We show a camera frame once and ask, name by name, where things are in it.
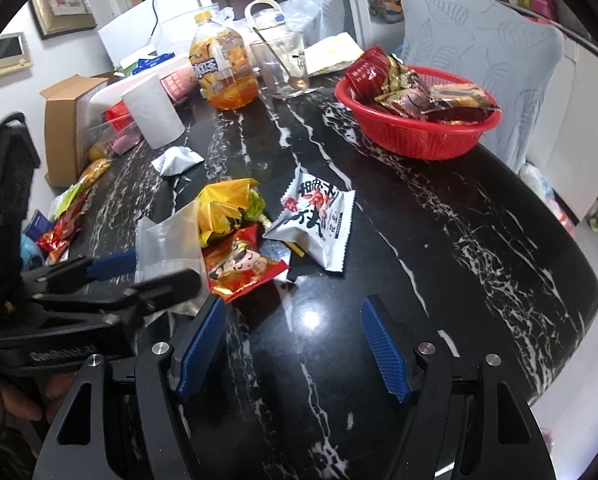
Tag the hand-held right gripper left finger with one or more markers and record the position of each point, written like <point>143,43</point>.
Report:
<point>201,345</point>

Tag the plain white snack packet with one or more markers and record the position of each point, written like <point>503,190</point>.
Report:
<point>176,160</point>

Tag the brown sausage snack packet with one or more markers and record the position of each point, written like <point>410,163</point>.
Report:
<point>404,85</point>

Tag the red cartoon snack packet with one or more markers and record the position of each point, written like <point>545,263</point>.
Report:
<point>239,265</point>

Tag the clear cake packet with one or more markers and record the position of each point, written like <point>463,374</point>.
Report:
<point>459,100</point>

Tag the blue wipes pack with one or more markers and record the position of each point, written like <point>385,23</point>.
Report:
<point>151,62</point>

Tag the yellow patterned white pouch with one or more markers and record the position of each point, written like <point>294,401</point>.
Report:
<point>331,50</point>

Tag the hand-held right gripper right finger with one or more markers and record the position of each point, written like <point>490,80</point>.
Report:
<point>386,355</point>

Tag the wall intercom panel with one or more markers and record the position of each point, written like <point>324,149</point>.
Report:
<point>4,55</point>

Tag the dark blue booklet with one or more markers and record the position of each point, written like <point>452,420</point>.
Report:
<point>38,225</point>

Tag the glass cup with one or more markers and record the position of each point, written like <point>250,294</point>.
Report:
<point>284,85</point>

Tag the clear plastic container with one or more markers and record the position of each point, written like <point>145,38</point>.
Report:
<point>91,125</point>

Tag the green label packet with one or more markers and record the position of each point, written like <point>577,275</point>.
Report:
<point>69,200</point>

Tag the small pink block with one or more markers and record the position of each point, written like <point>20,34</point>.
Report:
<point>123,144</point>

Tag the clear zip bag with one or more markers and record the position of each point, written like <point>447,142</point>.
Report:
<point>171,250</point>

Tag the iced tea bottle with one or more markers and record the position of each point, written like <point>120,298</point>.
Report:
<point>219,70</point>

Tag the white appliance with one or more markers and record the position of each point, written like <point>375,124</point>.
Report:
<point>129,35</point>

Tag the yellow snack packet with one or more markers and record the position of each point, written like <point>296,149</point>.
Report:
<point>224,205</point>

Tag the red plastic basket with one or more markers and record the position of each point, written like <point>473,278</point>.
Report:
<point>414,135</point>

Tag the pink gift box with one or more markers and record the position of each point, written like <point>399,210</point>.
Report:
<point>544,2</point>

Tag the dark red snack packet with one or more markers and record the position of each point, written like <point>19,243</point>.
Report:
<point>369,72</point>

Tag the framed picture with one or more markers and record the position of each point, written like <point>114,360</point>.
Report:
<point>61,0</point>

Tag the patterned hanging bag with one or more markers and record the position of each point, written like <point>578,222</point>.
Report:
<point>385,0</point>

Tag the white paper towel roll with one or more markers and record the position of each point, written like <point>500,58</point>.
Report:
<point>151,110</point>

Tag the brown cardboard box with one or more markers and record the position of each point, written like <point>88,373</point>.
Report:
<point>61,125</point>

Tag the light blue covered chair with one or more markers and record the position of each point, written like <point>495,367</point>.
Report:
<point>479,35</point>

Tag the person's left hand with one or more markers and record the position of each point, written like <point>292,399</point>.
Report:
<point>19,400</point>

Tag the small red packets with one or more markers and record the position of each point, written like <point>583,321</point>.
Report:
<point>59,237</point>

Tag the white printed snack packet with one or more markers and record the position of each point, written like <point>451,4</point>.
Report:
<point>314,220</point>

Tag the golden snack packet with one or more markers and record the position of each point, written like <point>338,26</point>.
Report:
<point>94,172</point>

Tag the white cabinet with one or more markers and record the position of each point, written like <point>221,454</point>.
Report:
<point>579,125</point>

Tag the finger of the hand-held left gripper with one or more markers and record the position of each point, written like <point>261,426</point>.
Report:
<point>111,265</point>
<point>164,285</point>

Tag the yellow lemon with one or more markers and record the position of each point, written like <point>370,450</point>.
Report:
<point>98,152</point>

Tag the chair under clear plastic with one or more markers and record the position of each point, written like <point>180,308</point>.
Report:
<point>319,10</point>

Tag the metal spoon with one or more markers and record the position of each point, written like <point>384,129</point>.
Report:
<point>274,55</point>

